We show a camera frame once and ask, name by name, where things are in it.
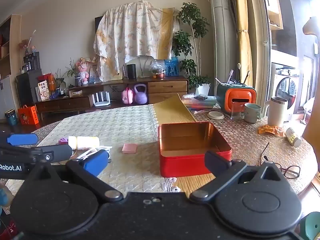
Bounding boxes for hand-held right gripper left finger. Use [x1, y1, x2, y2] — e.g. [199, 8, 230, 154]
[24, 149, 124, 203]

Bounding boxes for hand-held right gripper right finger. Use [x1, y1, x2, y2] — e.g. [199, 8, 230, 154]
[189, 151, 290, 203]

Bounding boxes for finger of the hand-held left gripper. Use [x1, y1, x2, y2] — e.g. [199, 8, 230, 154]
[0, 144, 73, 164]
[0, 133, 39, 147]

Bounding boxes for white sunglasses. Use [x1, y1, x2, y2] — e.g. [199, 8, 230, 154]
[76, 146, 113, 161]

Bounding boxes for pink tube with yellow cap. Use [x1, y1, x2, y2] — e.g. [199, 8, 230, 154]
[122, 144, 138, 154]

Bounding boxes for red tin box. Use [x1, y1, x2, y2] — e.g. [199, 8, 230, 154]
[158, 122, 232, 178]

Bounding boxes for person's left hand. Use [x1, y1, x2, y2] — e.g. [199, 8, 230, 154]
[0, 184, 13, 215]

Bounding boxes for white and yellow bottle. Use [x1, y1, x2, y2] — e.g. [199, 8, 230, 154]
[68, 136, 100, 150]

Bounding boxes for teal bin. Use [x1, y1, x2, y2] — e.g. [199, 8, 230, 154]
[4, 109, 18, 126]

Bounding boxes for orange gift bag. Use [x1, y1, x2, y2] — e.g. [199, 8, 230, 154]
[17, 105, 40, 125]

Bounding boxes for black cabinet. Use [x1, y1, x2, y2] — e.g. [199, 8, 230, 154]
[15, 72, 42, 108]

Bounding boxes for dark-framed eyeglasses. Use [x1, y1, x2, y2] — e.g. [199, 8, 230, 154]
[259, 142, 301, 179]

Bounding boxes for white and orange snack box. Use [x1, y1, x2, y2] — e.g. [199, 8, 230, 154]
[37, 80, 50, 101]

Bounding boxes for clear glass cup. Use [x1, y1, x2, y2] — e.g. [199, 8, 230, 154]
[230, 102, 242, 120]

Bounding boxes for green mug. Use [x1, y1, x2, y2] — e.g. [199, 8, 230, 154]
[244, 103, 262, 123]

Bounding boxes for orange snack wrapper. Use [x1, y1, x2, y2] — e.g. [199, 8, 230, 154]
[258, 125, 284, 137]

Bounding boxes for white router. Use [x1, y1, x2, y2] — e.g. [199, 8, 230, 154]
[92, 92, 111, 106]

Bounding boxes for red gift box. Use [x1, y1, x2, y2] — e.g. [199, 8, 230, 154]
[38, 73, 57, 92]

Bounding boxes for small potted plant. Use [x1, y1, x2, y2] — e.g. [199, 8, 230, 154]
[54, 69, 66, 90]

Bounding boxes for gold woven table runner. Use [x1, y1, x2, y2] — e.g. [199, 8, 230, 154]
[152, 93, 218, 196]

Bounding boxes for orange and green storage box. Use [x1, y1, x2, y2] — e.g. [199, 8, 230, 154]
[216, 83, 257, 113]

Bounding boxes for white plant pot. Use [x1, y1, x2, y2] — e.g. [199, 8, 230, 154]
[196, 83, 211, 96]

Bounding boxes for pink toy suitcase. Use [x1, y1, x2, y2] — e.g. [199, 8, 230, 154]
[121, 87, 134, 105]

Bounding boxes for potted orchid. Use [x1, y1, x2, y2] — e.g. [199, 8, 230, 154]
[64, 59, 83, 87]

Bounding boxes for black coffee machine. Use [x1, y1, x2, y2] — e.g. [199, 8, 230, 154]
[22, 52, 42, 72]

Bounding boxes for white jug with steel rim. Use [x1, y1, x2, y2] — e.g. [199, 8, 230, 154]
[262, 96, 288, 127]

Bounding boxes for purple kettlebell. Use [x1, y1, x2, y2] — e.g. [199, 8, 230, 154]
[133, 84, 148, 104]

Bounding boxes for small white bottle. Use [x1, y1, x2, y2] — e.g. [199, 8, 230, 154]
[285, 127, 302, 148]

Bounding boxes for pink doll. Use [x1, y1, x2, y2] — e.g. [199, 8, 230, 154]
[76, 58, 90, 85]

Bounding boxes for wooden television cabinet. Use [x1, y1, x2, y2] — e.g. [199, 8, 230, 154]
[35, 76, 190, 114]

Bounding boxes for black speaker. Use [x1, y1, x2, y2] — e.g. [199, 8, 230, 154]
[127, 64, 137, 80]

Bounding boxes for washing machine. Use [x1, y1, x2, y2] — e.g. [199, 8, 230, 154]
[271, 62, 300, 115]

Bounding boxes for clear plastic bag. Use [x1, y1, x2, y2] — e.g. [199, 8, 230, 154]
[150, 59, 166, 78]

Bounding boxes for green plastic stool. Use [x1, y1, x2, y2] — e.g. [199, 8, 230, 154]
[299, 211, 320, 240]

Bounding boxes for standing air conditioner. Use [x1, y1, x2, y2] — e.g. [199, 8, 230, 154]
[207, 0, 237, 97]

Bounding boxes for floral cloth cover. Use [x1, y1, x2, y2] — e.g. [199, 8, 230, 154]
[94, 0, 180, 82]

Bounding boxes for tall green houseplant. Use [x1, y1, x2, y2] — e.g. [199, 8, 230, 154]
[172, 2, 212, 90]

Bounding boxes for yellow curtain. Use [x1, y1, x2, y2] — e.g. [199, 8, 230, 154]
[234, 0, 254, 88]

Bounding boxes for wooden wall shelf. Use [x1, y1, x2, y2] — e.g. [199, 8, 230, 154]
[0, 14, 22, 80]

